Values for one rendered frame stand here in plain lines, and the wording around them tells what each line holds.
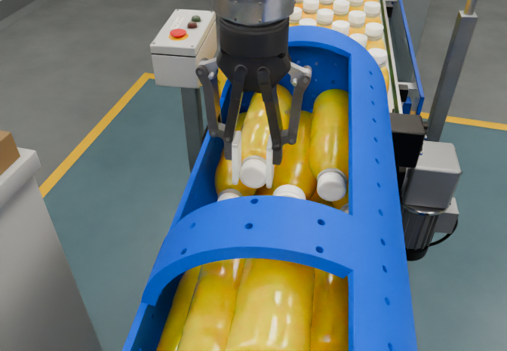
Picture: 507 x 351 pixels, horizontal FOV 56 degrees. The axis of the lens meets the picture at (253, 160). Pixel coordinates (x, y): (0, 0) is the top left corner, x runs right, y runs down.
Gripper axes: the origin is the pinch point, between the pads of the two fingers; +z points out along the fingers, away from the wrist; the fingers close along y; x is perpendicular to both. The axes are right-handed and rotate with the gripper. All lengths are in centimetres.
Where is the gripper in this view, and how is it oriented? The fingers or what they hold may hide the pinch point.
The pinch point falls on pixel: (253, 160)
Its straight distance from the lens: 62.8
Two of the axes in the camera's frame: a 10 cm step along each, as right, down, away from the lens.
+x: 1.5, -6.3, 7.6
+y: 9.9, 1.0, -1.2
